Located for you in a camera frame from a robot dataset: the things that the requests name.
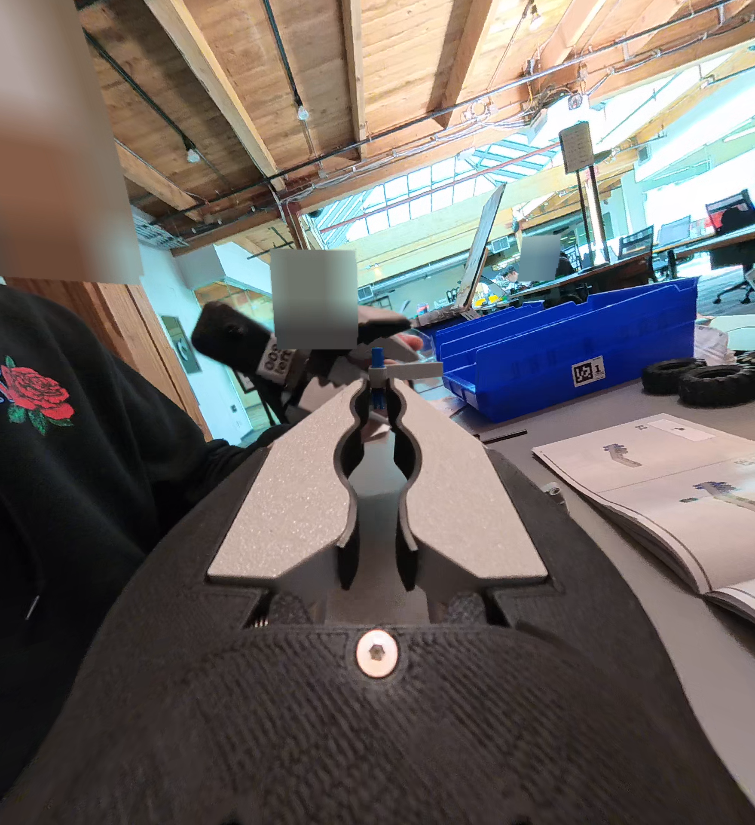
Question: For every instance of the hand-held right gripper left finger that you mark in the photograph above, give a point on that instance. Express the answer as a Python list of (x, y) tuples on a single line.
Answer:
[(287, 509)]

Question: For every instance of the person's left hand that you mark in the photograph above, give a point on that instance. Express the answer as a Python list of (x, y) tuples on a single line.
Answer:
[(411, 342)]

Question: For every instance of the blue bin with square tag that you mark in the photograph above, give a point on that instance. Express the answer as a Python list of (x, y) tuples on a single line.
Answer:
[(545, 387)]

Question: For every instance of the tilted grey display board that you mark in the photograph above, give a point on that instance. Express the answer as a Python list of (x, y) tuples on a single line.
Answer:
[(480, 251)]

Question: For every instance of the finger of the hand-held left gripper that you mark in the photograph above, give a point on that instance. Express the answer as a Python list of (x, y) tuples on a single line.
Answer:
[(326, 393), (384, 325)]

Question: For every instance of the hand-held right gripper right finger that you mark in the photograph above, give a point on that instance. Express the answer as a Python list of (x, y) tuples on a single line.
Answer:
[(467, 509)]

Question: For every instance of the paper sign on black pole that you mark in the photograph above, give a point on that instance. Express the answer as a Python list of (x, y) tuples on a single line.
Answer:
[(576, 148)]

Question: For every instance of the blue toy axle pin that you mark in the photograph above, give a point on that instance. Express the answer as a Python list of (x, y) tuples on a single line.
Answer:
[(378, 358)]

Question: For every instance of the crumpled white wrapper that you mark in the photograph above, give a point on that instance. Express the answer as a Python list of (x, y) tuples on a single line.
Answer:
[(711, 345)]

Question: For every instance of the grey angled toy beam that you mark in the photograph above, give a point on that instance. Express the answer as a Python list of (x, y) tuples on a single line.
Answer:
[(416, 372)]

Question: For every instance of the black hoodie with rose print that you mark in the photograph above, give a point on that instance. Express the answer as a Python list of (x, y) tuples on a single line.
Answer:
[(61, 515)]

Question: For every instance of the long office table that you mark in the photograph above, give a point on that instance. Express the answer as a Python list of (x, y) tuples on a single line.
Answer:
[(725, 240)]

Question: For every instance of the framed wall picture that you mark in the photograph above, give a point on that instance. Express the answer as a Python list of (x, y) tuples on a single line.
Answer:
[(181, 348)]

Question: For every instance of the open instruction booklet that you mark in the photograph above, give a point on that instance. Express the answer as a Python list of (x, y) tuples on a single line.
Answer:
[(674, 515)]

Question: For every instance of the black office chair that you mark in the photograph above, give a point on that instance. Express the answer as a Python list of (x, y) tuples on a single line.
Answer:
[(732, 219), (635, 245)]

